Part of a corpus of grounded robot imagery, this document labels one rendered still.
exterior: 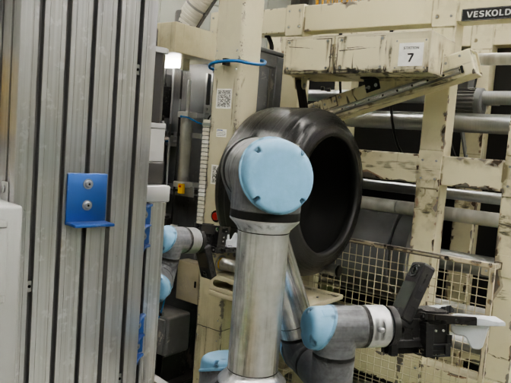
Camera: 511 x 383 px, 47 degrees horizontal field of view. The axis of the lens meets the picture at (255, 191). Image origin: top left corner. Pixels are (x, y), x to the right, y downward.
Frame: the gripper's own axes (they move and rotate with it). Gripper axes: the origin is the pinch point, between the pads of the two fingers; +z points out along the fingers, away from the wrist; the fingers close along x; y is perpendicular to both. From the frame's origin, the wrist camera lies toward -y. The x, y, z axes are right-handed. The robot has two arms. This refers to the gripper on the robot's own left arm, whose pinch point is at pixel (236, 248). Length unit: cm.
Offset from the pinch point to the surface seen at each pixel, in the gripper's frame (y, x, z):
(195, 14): 97, 78, 44
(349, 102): 60, 0, 58
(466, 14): 98, -37, 72
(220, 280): -14.1, 18.8, 18.0
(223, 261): -7.7, 19.8, 19.8
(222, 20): 82, 35, 16
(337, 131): 44, -13, 30
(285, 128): 40.7, -5.8, 8.9
